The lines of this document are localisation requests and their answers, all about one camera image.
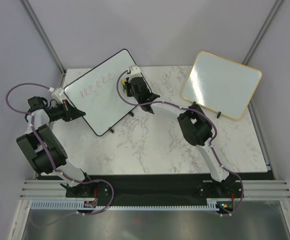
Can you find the orange-framed whiteboard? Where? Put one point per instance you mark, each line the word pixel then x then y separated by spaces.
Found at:
pixel 221 85

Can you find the black whiteboard stand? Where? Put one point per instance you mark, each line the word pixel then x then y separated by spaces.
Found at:
pixel 129 113

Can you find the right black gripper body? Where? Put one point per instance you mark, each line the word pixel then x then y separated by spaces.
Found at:
pixel 130 92

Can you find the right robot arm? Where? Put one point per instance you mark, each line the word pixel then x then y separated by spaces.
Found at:
pixel 195 126

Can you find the black-framed whiteboard with writing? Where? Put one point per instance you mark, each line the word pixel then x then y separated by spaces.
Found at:
pixel 95 93

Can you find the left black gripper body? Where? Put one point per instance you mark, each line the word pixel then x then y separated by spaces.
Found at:
pixel 68 110

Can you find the white slotted cable duct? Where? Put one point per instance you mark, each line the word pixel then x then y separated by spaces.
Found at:
pixel 81 205

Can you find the yellow black eraser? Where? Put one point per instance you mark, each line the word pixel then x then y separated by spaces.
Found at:
pixel 125 85

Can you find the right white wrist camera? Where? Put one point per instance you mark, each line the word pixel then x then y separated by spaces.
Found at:
pixel 133 71

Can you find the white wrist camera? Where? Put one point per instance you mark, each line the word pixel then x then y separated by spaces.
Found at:
pixel 57 94
pixel 133 71

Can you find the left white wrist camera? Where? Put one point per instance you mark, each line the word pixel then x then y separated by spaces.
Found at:
pixel 57 94

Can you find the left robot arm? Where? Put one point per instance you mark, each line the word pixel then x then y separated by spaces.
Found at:
pixel 41 147

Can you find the black orange-board stand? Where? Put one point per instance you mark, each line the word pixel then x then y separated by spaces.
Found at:
pixel 202 108

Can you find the aluminium frame rail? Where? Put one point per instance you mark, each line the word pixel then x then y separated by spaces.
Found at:
pixel 249 189

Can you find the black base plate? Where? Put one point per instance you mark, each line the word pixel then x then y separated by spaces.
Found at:
pixel 156 201

